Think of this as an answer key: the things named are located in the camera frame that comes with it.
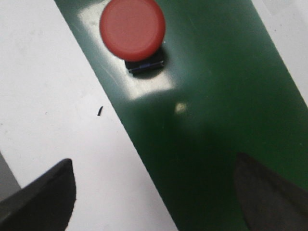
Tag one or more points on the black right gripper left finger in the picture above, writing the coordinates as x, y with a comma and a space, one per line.
46, 204

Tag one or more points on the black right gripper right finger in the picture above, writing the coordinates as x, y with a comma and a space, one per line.
268, 201

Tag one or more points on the red mushroom push button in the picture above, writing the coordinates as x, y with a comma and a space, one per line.
133, 30

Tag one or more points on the small black screw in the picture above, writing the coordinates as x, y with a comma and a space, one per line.
100, 111

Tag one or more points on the green conveyor belt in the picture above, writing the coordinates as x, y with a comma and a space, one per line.
223, 90

